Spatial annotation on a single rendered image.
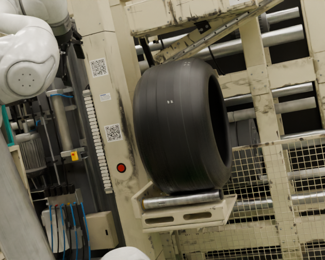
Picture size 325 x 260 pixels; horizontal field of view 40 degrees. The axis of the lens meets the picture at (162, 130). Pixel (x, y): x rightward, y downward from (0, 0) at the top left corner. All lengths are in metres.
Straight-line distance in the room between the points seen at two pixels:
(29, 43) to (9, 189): 0.31
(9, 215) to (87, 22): 1.16
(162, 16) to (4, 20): 1.04
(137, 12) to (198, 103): 0.68
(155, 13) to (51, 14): 0.81
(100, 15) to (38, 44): 1.09
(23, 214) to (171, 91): 0.88
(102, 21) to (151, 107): 0.47
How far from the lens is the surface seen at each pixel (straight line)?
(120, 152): 1.99
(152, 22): 2.17
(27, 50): 0.89
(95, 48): 1.99
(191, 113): 1.67
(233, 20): 2.23
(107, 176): 2.10
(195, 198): 1.86
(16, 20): 1.22
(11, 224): 1.04
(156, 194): 2.12
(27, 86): 0.88
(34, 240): 1.07
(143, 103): 1.75
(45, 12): 1.46
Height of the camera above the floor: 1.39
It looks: 6 degrees down
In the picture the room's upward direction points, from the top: 12 degrees counter-clockwise
